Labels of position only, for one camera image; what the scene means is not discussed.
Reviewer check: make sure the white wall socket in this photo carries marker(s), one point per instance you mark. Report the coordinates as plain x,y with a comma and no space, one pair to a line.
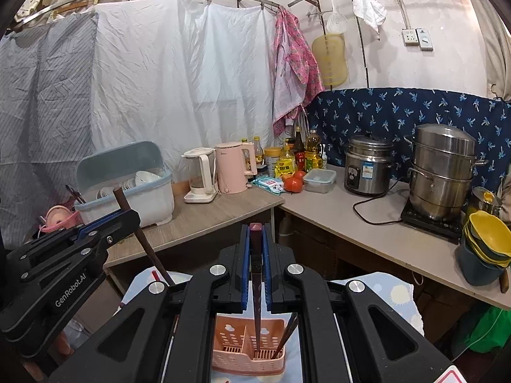
410,36

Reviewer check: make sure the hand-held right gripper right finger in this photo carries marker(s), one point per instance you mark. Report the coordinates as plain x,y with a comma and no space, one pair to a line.
266,279

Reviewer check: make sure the white mesh strainer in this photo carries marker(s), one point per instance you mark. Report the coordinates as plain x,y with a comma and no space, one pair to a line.
336,22

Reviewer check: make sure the dark sauce bottle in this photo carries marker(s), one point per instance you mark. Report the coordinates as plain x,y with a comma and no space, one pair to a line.
299,147

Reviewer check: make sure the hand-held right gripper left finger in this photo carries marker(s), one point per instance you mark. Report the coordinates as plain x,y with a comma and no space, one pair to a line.
244,279

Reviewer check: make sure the pale yellow cutting board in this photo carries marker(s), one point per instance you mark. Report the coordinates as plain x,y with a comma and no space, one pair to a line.
330,62

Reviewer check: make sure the beige curtain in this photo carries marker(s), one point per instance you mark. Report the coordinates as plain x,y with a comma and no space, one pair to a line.
495,28

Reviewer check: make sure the red tomato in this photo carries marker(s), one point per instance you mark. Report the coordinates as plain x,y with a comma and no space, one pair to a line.
292,184

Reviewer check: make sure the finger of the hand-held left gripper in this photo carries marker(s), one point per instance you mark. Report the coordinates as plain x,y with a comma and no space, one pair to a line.
96,226
92,249

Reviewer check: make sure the clear food container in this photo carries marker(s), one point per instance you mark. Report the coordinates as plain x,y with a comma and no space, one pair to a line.
319,180

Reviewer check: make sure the yellow can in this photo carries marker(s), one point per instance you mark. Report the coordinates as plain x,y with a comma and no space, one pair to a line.
272,163

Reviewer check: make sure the black induction cooker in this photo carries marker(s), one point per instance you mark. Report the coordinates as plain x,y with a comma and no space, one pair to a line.
433,223

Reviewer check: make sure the wet wipes packet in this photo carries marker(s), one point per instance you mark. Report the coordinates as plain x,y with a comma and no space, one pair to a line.
269,185

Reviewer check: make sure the green plastic bag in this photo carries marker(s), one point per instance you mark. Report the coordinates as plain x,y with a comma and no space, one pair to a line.
493,327

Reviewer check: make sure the pink plastic basket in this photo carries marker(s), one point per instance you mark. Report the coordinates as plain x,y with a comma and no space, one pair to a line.
60,219

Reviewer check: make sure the steel rice cooker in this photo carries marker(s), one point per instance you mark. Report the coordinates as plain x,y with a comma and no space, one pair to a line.
367,167

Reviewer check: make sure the wood grain counter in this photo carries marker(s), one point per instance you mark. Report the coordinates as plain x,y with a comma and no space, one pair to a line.
207,223

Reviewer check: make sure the cooking oil bottle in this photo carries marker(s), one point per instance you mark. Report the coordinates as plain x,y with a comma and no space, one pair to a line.
313,153

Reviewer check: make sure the stack of yellow teal bowls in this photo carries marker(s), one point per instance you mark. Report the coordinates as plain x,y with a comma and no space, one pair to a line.
485,243

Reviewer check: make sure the white glass kettle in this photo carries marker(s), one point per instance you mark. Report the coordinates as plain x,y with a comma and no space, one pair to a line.
199,175

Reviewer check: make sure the white hanging sheet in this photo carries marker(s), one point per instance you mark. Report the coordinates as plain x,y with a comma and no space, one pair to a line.
179,72

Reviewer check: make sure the dark red chopstick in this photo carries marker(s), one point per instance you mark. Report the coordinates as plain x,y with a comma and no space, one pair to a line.
255,255

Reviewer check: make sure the beige counter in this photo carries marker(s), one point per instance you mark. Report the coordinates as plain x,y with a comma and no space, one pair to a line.
359,231

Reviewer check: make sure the white dish drainer box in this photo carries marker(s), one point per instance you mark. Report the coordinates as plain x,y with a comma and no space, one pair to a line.
131,199

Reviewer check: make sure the white plastic bag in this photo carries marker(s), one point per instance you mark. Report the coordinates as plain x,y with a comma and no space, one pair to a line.
369,4

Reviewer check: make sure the steel steamer pot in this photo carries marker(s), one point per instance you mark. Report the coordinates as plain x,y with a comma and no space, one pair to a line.
443,171

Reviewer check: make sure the pink floral apron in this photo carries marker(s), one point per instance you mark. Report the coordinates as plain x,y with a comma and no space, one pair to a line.
295,64

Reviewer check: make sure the pink perforated utensil basket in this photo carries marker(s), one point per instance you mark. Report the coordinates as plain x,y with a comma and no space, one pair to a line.
235,357

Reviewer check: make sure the red black chopstick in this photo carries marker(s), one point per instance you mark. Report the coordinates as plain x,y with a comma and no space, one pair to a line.
155,276

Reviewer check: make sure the dark brown chopstick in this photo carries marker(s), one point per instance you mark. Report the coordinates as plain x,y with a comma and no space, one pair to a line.
143,243
285,337

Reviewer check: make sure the grey striped hanging sheet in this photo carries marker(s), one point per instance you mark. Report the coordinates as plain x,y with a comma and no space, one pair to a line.
44,107

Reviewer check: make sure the navy printed wall cloth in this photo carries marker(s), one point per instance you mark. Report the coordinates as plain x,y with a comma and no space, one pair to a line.
383,115

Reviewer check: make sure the light blue printed tablecloth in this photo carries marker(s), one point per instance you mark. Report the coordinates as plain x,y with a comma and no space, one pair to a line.
383,299

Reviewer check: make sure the pink electric kettle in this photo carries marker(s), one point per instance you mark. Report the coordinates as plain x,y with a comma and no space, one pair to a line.
233,167

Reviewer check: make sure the white wall switch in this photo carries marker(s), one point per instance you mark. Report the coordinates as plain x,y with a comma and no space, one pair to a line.
425,40

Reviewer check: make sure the yellow packet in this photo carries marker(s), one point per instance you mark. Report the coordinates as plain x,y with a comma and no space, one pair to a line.
286,167

